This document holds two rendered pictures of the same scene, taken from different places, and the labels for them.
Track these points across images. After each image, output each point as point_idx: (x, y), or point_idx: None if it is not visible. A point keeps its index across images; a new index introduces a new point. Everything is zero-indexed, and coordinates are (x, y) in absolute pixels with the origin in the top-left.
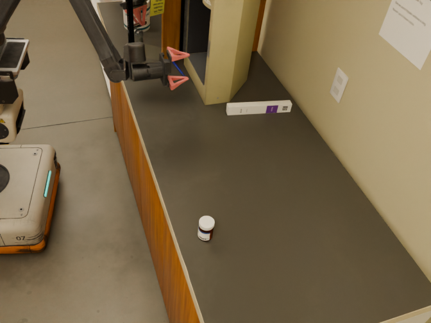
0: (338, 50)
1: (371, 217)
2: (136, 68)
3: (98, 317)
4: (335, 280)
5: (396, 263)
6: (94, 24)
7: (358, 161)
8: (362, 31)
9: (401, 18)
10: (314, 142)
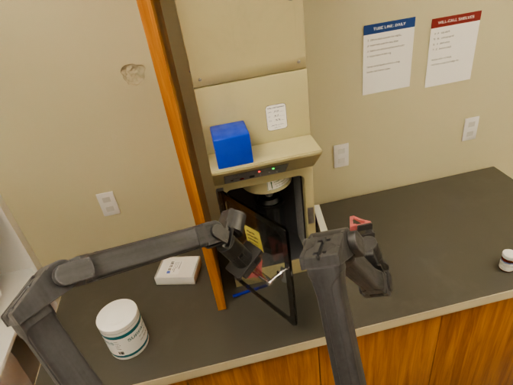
0: (324, 137)
1: (436, 183)
2: (382, 260)
3: None
4: (506, 203)
5: (473, 178)
6: (368, 262)
7: (388, 177)
8: (344, 105)
9: (377, 72)
10: (359, 201)
